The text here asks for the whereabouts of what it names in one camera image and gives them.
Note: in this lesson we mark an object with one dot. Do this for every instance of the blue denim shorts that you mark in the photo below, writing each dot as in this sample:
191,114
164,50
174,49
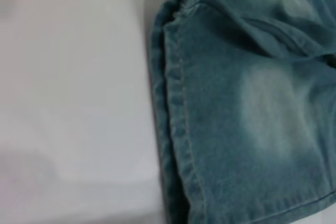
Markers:
236,129

